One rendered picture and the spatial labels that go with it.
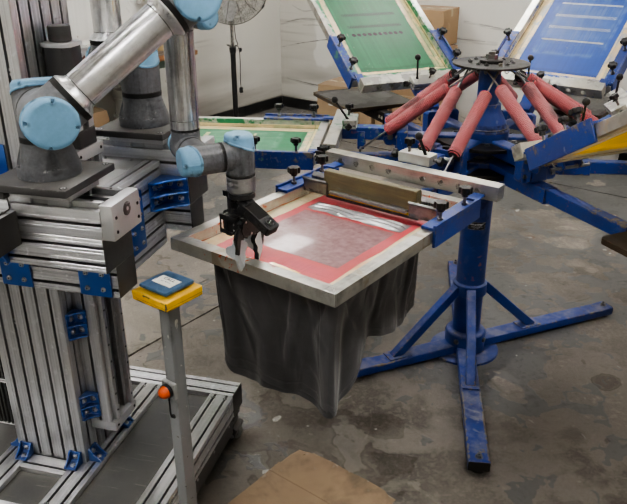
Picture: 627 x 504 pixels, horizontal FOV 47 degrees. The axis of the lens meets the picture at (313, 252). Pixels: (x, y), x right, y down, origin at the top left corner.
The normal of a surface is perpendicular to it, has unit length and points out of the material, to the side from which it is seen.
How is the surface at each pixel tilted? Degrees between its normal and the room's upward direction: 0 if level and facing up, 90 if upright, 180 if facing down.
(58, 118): 94
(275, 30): 90
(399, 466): 0
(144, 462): 0
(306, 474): 0
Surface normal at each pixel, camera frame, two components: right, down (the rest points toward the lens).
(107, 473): 0.00, -0.91
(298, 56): -0.61, 0.33
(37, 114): 0.34, 0.46
